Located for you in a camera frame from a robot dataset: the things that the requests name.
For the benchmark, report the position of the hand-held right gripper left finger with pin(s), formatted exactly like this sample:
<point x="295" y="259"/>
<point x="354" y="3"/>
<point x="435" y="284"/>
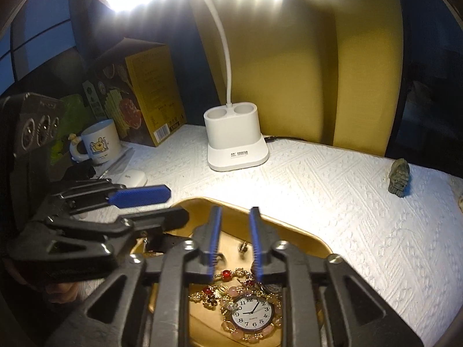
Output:
<point x="216" y="231"/>

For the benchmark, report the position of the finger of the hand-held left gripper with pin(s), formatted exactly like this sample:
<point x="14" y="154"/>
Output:
<point x="141" y="195"/>
<point x="155" y="220"/>

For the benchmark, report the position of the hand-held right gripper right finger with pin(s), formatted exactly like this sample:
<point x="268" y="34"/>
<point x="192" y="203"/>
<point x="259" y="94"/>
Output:
<point x="255" y="238"/>

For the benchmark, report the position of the small silver jewelry piece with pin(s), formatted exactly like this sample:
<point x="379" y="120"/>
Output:
<point x="242" y="248"/>

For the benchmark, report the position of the yellow rectangular tray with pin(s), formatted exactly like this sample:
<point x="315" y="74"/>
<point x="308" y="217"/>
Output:
<point x="233" y="231"/>

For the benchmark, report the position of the person's left hand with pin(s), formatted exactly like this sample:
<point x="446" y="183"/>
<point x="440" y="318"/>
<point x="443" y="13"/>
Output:
<point x="63" y="293"/>

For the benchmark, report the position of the white earbuds case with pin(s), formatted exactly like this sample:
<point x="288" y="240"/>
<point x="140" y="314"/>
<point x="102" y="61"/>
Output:
<point x="134" y="178"/>

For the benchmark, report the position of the black pen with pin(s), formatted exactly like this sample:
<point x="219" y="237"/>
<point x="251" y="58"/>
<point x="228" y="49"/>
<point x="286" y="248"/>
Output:
<point x="108" y="171"/>

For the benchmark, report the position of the yellow-green plastic bag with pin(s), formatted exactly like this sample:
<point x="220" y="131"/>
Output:
<point x="76" y="115"/>

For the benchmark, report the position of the white cartoon mug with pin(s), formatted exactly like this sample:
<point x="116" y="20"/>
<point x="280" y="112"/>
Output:
<point x="103" y="144"/>

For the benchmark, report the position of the white textured tablecloth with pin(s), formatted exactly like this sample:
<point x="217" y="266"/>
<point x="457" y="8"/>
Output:
<point x="325" y="195"/>

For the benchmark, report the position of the white desk lamp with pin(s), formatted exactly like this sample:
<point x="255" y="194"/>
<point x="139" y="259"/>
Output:
<point x="235" y="144"/>

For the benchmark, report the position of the dark cracker box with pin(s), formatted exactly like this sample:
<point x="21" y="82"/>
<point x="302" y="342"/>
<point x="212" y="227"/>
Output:
<point x="155" y="90"/>

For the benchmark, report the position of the small green stone figurine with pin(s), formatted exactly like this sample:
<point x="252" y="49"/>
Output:
<point x="399" y="179"/>

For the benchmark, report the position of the yellow curtain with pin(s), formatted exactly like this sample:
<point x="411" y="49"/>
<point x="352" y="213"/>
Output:
<point x="289" y="79"/>

